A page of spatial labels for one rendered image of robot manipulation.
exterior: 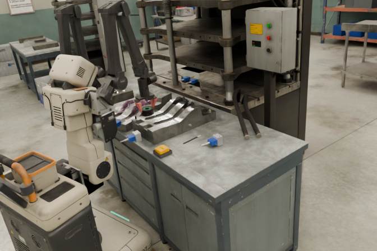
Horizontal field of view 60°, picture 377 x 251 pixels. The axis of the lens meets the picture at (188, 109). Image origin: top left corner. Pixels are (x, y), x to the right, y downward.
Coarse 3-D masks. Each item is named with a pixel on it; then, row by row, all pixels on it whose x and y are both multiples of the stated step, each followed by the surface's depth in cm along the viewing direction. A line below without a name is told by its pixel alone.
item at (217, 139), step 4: (216, 136) 186; (220, 136) 185; (208, 140) 185; (212, 140) 184; (216, 140) 184; (220, 140) 185; (204, 144) 183; (208, 144) 184; (212, 144) 184; (216, 144) 185; (220, 144) 186
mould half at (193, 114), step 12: (192, 108) 207; (204, 108) 225; (132, 120) 209; (144, 120) 207; (156, 120) 206; (180, 120) 203; (192, 120) 208; (204, 120) 214; (144, 132) 200; (156, 132) 193; (168, 132) 198; (180, 132) 204
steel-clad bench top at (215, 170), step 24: (216, 120) 219; (144, 144) 196; (168, 144) 194; (192, 144) 191; (240, 144) 186; (264, 144) 183; (288, 144) 181; (192, 168) 167; (216, 168) 165; (240, 168) 163; (264, 168) 161; (216, 192) 147
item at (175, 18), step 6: (162, 18) 774; (174, 18) 725; (180, 18) 715; (186, 18) 704; (192, 18) 694; (156, 36) 849; (156, 42) 855; (162, 42) 818; (174, 42) 804; (180, 42) 798
